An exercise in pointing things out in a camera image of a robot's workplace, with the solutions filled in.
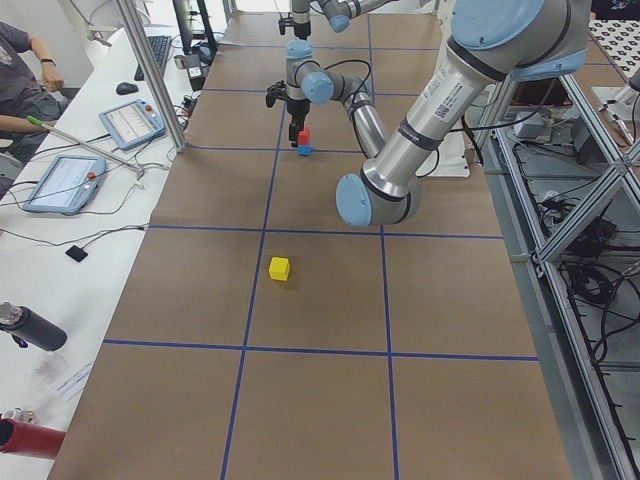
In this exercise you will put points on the near teach pendant tablet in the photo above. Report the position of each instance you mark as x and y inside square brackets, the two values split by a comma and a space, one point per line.
[68, 185]

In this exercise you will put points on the seated person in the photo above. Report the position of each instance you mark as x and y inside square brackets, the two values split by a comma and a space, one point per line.
[23, 95]

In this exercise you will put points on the red block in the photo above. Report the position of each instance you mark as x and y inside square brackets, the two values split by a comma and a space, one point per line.
[304, 137]

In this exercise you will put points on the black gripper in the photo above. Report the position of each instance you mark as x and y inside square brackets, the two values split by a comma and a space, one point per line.
[300, 29]
[298, 108]

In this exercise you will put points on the small black square pad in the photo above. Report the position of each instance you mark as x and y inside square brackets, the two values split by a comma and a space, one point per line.
[76, 253]

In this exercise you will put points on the far teach pendant tablet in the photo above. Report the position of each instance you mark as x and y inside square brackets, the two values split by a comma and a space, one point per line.
[132, 124]

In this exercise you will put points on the blue block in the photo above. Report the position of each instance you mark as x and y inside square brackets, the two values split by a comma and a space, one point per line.
[304, 150]

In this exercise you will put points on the red cylinder bottle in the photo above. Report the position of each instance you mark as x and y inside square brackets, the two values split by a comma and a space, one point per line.
[30, 440]

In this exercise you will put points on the teach pendant tablet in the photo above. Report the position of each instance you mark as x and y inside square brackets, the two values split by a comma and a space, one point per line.
[68, 185]
[132, 124]

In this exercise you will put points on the black water bottle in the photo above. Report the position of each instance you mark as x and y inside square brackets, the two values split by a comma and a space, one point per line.
[29, 328]

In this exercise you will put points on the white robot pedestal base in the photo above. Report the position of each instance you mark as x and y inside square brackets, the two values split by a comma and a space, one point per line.
[449, 159]

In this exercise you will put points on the aluminium frame post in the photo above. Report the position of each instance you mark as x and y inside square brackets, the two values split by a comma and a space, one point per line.
[155, 82]

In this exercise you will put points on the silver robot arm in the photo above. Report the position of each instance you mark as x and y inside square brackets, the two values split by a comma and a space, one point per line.
[489, 41]
[338, 14]

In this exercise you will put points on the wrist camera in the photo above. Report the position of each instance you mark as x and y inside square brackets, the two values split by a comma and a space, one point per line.
[284, 23]
[275, 92]

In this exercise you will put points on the black keyboard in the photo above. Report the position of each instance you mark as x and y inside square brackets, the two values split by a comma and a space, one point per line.
[160, 46]

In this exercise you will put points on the yellow block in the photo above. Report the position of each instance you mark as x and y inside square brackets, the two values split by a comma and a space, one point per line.
[279, 268]

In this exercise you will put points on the black computer mouse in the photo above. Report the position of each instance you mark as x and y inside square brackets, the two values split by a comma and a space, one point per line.
[125, 88]

